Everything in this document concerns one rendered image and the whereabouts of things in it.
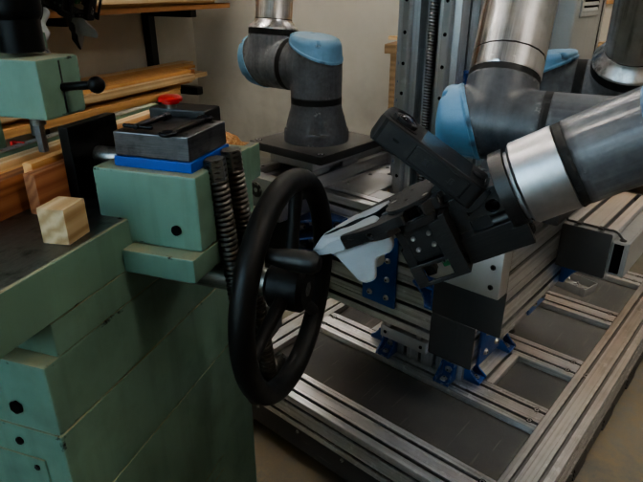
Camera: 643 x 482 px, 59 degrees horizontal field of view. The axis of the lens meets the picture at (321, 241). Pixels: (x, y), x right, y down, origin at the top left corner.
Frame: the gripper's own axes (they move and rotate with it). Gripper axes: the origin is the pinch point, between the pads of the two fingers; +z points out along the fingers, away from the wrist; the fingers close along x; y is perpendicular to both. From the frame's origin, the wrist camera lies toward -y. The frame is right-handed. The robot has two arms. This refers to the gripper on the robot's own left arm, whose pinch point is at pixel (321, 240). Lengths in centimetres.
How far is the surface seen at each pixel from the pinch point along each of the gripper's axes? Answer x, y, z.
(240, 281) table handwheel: -7.0, -1.1, 6.4
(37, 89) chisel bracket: 2.2, -29.3, 24.2
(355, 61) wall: 338, -23, 91
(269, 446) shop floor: 55, 62, 75
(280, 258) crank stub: -3.5, -0.8, 3.2
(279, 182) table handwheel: 3.2, -7.1, 2.7
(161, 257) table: -2.5, -5.9, 17.7
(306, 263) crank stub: -3.7, 0.6, 0.7
